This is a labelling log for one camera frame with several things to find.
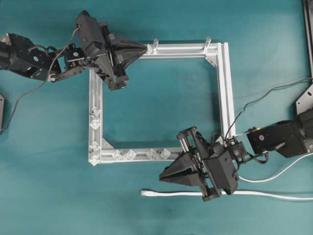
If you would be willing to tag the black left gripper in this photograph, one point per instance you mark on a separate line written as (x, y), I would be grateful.
(111, 54)

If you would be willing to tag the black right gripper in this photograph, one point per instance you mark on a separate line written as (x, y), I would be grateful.
(188, 168)

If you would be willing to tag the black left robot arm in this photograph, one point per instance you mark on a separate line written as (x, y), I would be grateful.
(19, 55)

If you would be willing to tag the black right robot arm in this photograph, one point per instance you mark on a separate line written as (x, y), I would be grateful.
(289, 138)

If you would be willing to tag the clear acrylic pin top middle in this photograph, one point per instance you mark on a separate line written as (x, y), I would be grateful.
(155, 45)

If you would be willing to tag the clear acrylic pin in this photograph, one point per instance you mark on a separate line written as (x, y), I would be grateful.
(155, 45)
(206, 44)

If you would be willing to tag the clear acrylic pin top right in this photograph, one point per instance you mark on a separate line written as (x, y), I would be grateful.
(206, 44)

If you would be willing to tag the grey metal plate left edge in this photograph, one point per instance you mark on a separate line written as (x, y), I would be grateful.
(2, 105)

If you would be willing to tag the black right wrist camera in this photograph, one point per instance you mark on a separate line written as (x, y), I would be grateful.
(220, 169)

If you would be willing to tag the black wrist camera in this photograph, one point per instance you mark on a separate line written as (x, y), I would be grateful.
(220, 169)
(91, 35)

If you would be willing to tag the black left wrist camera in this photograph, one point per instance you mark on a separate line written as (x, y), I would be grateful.
(91, 35)

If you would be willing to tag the square aluminium extrusion frame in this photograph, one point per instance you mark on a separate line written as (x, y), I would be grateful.
(100, 151)

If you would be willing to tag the grey metal bracket right edge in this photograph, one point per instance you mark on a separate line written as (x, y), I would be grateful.
(305, 101)

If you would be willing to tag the black metal rail top right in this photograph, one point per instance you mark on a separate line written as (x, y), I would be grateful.
(308, 20)

